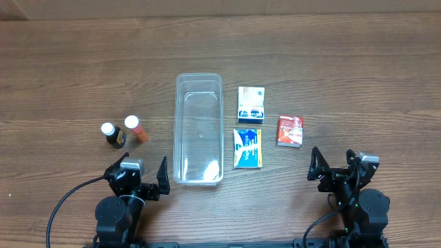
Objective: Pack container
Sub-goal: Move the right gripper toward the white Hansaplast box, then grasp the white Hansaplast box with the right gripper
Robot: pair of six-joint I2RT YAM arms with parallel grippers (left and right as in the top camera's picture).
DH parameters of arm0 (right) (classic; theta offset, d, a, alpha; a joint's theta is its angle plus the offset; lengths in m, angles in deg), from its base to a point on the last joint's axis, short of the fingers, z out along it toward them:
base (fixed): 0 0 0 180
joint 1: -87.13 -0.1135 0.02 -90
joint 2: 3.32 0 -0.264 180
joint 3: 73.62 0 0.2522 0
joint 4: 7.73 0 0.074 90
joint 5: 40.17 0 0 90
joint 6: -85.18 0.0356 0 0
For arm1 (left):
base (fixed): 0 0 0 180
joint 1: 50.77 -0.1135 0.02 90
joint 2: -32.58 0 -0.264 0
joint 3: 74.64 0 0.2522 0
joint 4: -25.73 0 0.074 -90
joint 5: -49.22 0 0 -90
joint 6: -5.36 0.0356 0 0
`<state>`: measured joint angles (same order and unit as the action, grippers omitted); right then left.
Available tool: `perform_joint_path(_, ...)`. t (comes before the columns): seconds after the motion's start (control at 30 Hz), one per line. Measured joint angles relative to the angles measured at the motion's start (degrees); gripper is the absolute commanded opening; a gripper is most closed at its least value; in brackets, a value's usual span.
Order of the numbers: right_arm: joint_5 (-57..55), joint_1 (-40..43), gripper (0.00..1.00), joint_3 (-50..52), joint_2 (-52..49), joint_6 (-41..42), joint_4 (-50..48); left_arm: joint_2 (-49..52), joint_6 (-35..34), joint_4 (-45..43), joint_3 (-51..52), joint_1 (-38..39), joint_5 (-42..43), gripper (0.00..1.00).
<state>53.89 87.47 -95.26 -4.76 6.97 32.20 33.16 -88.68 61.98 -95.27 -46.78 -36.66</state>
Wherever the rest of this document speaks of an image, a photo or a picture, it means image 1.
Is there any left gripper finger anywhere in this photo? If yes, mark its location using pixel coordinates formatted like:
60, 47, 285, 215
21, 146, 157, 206
156, 156, 170, 195
112, 152, 129, 169

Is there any red white medicine box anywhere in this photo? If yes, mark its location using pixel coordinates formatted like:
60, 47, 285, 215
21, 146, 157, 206
277, 115, 303, 148

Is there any blue yellow lozenge box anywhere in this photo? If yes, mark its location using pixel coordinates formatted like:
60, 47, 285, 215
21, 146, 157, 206
233, 129, 263, 169

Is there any white blue plaster box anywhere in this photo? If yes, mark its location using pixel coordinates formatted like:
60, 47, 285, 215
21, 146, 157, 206
237, 86, 265, 124

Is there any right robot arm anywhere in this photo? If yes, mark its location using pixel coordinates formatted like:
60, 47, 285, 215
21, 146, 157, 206
302, 147, 390, 247

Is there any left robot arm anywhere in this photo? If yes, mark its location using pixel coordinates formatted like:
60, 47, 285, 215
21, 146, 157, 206
94, 153, 170, 247

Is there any clear plastic container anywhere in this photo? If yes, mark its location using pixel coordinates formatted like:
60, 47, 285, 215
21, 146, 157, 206
173, 73, 224, 185

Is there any dark syrup bottle white cap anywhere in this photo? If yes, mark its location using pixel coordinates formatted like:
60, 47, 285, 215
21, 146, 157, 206
101, 123, 127, 149

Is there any orange tablet tube white cap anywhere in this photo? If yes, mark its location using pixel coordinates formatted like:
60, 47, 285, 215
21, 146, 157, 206
124, 115, 149, 143

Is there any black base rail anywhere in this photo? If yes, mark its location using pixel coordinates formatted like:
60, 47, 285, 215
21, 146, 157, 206
82, 237, 390, 248

